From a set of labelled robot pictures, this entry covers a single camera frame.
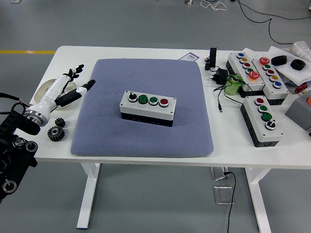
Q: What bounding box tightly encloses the thin black device cable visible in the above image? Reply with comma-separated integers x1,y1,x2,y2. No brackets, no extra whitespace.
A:
203,57,221,73

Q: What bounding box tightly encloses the black floor power cable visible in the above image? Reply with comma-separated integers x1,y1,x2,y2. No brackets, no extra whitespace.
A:
223,171,238,233

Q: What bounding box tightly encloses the purple-edged printed card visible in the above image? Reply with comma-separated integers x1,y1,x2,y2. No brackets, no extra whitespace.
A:
179,52,200,62

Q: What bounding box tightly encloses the white cord on floor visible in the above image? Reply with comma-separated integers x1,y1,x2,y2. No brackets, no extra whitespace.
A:
200,0,228,12

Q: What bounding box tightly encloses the green plastic cup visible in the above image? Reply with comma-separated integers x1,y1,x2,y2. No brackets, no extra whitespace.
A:
224,74,246,96

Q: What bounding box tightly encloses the black cable on floor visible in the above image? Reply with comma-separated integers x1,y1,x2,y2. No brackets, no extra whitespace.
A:
237,0,311,46

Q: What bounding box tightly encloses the white cardboard sheet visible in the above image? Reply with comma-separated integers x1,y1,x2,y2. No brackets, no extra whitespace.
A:
268,45,311,86

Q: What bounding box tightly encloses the beige shallow dish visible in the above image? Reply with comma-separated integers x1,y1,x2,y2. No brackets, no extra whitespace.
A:
34,78,79,110

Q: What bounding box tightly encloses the black foam ring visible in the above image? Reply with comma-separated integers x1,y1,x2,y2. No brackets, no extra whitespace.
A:
271,55,288,66
291,59,306,71

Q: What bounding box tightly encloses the red mushroom button part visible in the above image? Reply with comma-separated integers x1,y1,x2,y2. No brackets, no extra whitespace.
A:
294,83,309,95

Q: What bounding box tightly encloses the five-button box, long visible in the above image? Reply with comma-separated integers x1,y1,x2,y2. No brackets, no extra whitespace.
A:
225,52,266,98

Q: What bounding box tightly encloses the black power adapter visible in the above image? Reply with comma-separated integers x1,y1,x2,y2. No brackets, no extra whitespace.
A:
208,68,229,85

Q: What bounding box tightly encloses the metal floor socket plate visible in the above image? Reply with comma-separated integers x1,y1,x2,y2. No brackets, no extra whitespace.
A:
210,166,231,182
213,185,236,205

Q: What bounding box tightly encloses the black adapter cable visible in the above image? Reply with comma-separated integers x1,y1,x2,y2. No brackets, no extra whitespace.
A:
213,75,247,114

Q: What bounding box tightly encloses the blue-grey padded mat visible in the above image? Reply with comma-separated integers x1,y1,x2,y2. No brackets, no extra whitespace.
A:
70,59,214,157

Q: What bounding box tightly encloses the four-button box with selector switch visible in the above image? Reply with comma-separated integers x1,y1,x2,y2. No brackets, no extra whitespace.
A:
240,96,284,148
119,90,177,128

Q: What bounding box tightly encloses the black upright device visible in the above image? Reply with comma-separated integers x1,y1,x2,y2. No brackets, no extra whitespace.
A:
209,47,218,68

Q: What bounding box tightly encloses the large dark metal gear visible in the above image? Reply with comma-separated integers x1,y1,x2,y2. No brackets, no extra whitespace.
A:
47,125,66,142

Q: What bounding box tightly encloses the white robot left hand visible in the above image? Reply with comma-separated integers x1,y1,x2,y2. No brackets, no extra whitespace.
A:
28,64,96,115

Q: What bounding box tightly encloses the white table leg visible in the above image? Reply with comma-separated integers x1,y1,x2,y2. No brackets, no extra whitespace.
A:
76,162,102,229
244,167,279,233

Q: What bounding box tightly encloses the grey box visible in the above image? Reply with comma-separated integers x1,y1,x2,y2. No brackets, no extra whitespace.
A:
284,90,311,132

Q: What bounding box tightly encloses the five-button box, short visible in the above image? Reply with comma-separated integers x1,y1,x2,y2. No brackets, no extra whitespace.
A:
251,56,290,105

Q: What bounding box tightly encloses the clear plastic bag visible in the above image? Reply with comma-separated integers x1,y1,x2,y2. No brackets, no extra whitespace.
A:
283,40,311,64

